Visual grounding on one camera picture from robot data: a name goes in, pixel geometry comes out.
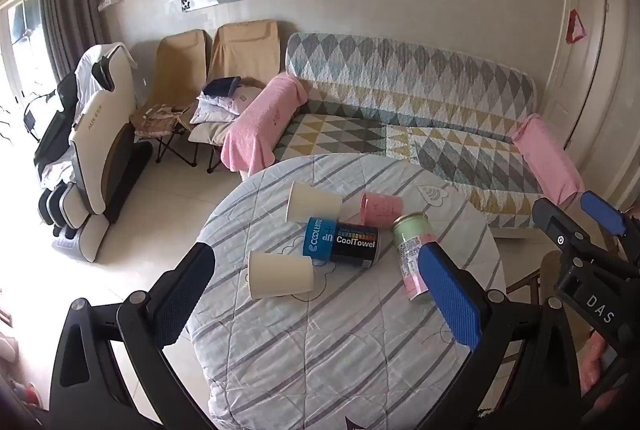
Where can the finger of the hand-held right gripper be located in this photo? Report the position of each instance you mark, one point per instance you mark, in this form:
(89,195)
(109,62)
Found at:
(605,212)
(552,222)

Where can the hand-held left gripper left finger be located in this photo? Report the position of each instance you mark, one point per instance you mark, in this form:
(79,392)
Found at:
(179,295)

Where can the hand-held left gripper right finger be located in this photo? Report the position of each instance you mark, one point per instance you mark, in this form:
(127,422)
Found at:
(450,295)

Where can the white paper cup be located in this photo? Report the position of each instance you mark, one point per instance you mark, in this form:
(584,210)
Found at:
(312,204)
(280,276)

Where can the pink cup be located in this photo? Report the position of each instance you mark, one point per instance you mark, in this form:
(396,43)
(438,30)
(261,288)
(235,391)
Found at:
(382,209)

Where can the wooden stool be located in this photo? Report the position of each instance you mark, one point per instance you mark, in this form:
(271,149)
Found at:
(530,277)

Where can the green and pink can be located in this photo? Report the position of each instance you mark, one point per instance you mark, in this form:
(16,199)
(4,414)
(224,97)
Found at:
(411,250)

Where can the pink towel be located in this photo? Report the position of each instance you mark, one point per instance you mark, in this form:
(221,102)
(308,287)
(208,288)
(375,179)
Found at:
(547,155)
(260,120)

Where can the blue and black canister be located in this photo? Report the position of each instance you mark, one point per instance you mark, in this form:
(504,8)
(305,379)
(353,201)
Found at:
(345,242)

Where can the white door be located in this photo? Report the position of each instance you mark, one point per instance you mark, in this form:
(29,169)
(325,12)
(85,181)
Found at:
(585,75)

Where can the round table striped cloth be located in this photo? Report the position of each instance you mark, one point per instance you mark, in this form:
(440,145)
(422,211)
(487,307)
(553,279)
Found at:
(320,350)

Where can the white and black massage chair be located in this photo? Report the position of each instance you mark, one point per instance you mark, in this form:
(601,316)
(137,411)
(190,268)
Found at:
(100,145)

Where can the plaid cloth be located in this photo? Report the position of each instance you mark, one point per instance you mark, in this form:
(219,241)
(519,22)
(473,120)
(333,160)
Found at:
(157,117)

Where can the red door ornament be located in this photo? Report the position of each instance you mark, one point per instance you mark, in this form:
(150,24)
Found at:
(577,27)

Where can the sofa with diamond-pattern cover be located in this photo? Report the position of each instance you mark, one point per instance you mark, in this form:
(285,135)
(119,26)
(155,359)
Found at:
(400,110)

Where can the white pillow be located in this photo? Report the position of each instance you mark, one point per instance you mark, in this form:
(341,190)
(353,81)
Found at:
(222,107)

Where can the dark blue cushion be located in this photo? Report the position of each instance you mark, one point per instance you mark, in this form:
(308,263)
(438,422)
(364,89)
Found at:
(222,86)

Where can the tan folding chair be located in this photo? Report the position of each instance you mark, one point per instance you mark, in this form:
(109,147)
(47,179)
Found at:
(245,52)
(180,70)

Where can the grey striped curtain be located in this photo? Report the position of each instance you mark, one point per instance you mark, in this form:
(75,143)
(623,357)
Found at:
(70,5)

